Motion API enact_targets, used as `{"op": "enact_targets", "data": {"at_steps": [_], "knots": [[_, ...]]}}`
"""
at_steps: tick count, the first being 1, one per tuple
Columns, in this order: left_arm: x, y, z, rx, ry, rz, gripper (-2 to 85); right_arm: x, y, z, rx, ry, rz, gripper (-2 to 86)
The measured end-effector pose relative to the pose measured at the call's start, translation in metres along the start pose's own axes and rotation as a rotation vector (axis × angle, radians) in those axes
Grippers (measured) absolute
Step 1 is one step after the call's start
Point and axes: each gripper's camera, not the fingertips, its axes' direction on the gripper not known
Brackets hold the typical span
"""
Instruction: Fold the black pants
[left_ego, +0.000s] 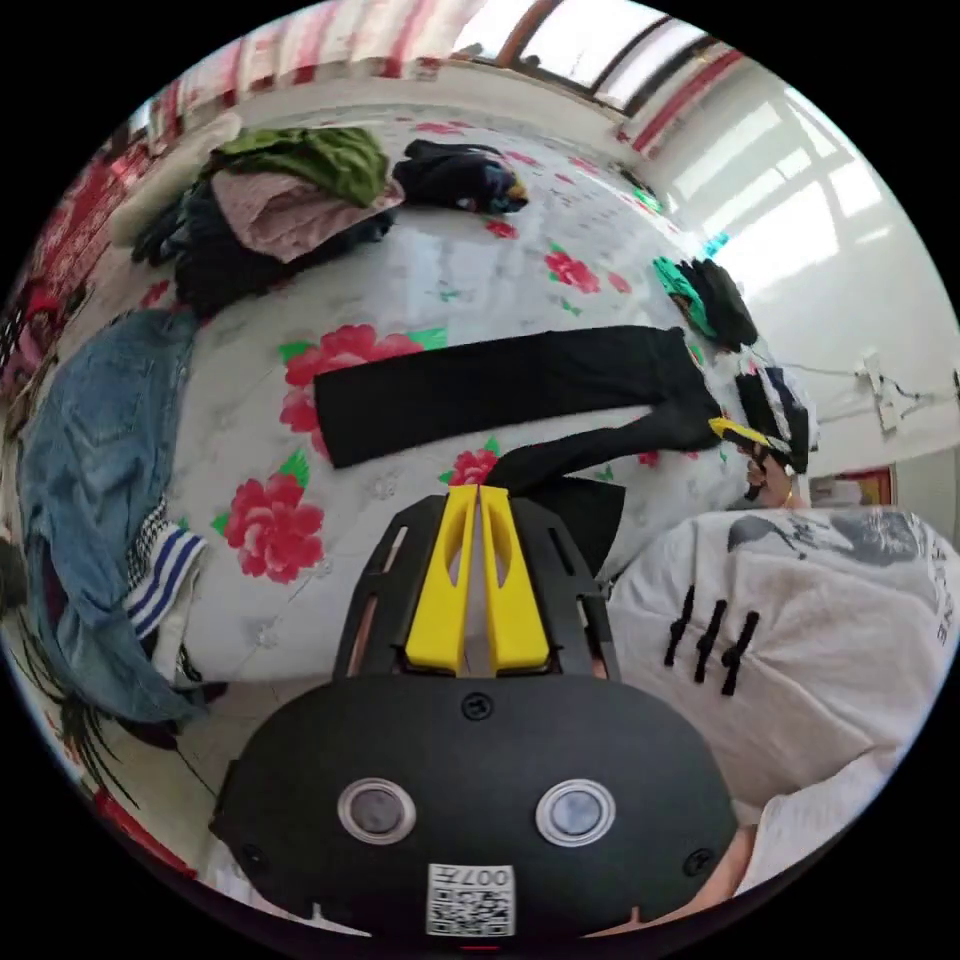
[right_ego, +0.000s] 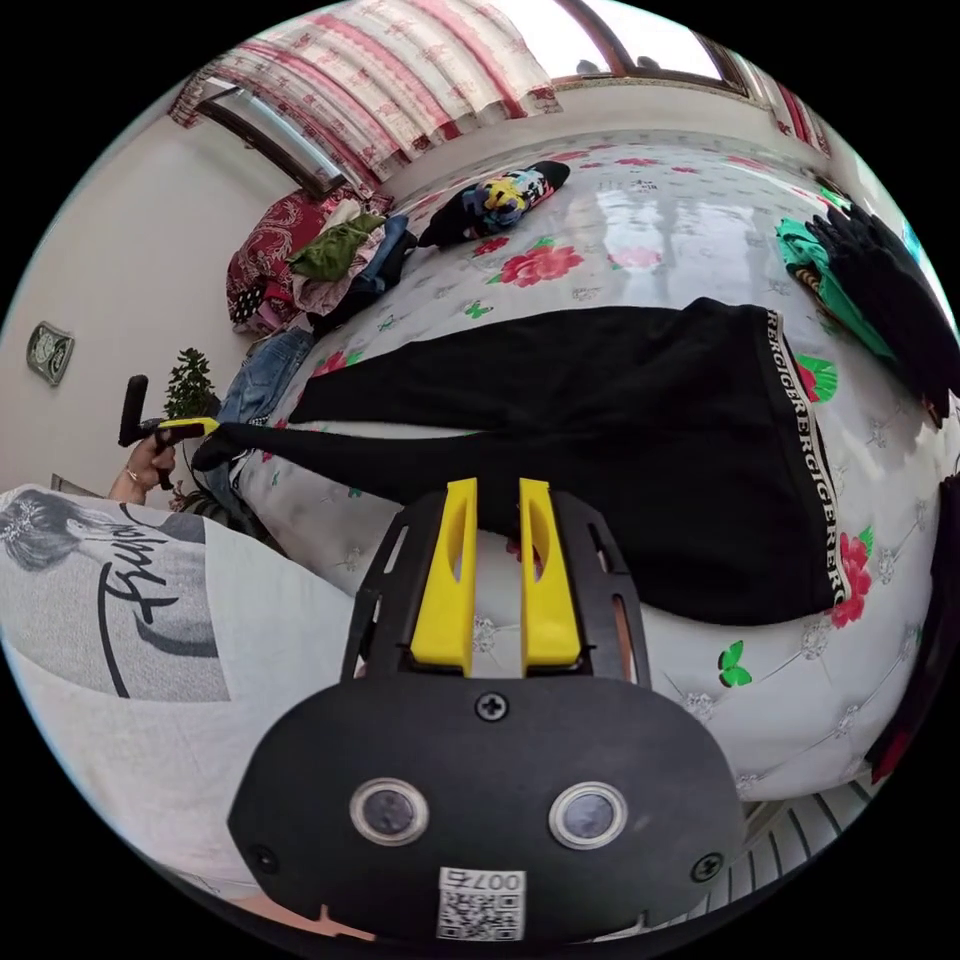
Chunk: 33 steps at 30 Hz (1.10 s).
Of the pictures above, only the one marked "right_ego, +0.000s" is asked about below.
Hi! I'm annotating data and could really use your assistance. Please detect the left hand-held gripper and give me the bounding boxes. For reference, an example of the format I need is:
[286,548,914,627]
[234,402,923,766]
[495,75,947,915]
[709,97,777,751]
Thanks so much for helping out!
[140,417,221,492]

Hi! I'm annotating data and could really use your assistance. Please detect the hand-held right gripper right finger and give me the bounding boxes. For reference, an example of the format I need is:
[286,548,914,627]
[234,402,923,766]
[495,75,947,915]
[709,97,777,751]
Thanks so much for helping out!
[518,477,581,670]

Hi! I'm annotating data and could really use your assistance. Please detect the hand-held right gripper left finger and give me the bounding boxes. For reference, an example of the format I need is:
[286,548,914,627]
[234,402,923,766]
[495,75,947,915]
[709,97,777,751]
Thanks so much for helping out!
[410,477,479,670]

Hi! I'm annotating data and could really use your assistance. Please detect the black pants with lettered stripe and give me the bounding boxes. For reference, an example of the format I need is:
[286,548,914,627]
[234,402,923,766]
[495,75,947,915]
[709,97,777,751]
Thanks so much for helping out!
[191,296,850,628]

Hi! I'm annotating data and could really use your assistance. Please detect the person's left hand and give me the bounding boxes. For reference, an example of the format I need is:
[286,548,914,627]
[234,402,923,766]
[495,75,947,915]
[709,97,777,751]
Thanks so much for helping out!
[107,441,172,506]

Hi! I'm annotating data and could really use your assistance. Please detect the green potted plant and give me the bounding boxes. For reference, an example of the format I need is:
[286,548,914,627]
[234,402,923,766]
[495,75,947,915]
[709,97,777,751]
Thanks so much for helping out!
[161,347,223,423]

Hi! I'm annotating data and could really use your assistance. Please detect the blue jeans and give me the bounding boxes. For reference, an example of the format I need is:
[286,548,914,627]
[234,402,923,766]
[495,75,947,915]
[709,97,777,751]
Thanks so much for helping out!
[217,327,316,430]

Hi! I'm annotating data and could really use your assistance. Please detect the red patterned rolled blanket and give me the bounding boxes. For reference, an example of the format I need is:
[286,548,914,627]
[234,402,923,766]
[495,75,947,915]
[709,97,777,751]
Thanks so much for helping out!
[225,187,354,325]

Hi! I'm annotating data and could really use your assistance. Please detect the person's body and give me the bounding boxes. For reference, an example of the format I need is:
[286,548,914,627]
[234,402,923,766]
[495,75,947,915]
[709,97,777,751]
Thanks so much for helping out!
[0,483,363,901]

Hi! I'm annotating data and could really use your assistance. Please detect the black garment with colourful print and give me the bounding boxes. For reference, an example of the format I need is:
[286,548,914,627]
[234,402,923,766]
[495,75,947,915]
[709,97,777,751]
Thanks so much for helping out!
[417,160,573,250]

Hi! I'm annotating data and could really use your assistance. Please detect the pink striped floral curtain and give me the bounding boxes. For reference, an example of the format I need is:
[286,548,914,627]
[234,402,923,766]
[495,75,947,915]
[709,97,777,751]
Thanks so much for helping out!
[168,0,565,198]

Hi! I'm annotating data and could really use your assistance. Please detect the bed with floral quilt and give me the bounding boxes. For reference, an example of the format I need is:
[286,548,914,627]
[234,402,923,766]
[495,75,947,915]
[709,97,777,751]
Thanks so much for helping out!
[224,137,948,805]

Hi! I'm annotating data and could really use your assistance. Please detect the pile of green and black clothes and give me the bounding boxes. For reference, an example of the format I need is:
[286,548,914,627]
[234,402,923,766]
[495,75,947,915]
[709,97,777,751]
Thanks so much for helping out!
[775,200,960,430]

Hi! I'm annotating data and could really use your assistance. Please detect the square wall clock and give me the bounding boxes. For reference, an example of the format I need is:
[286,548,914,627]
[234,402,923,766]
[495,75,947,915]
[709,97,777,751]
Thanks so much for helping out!
[26,320,76,388]

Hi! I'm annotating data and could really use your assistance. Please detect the window with brown frame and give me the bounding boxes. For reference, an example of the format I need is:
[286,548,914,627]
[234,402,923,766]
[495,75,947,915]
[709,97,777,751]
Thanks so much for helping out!
[553,0,753,97]
[194,83,348,201]

